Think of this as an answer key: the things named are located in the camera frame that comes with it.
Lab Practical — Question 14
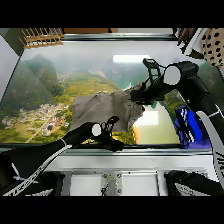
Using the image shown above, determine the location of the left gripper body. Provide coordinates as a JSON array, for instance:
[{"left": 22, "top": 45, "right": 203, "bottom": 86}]
[{"left": 99, "top": 132, "right": 126, "bottom": 153}]

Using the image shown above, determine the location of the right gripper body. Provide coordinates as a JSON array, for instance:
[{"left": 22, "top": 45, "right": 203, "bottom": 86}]
[{"left": 129, "top": 79, "right": 168, "bottom": 104}]

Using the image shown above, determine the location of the beige garment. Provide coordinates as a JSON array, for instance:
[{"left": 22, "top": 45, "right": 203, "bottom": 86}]
[{"left": 69, "top": 89, "right": 146, "bottom": 133}]

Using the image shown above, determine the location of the blue garment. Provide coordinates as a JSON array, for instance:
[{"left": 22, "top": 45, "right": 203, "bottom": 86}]
[{"left": 173, "top": 105, "right": 213, "bottom": 150}]

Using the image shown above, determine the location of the white perforated basket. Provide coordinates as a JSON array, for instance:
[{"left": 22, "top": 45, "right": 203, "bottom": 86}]
[{"left": 185, "top": 28, "right": 224, "bottom": 68}]

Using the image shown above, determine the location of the wooden rack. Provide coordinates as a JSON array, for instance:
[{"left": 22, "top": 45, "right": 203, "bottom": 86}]
[{"left": 19, "top": 28, "right": 65, "bottom": 49}]

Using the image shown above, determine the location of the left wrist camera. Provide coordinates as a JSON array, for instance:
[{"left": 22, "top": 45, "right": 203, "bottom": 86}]
[{"left": 100, "top": 115, "right": 121, "bottom": 136}]

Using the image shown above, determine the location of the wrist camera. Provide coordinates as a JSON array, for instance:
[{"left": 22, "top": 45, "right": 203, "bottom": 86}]
[
  {"left": 142, "top": 57, "right": 167, "bottom": 84},
  {"left": 100, "top": 115, "right": 121, "bottom": 136}
]

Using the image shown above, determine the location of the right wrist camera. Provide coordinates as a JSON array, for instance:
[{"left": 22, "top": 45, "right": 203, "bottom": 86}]
[{"left": 142, "top": 57, "right": 167, "bottom": 84}]

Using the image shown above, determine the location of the silver frame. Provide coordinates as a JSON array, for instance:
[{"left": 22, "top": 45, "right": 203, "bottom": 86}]
[{"left": 46, "top": 147, "right": 218, "bottom": 197}]

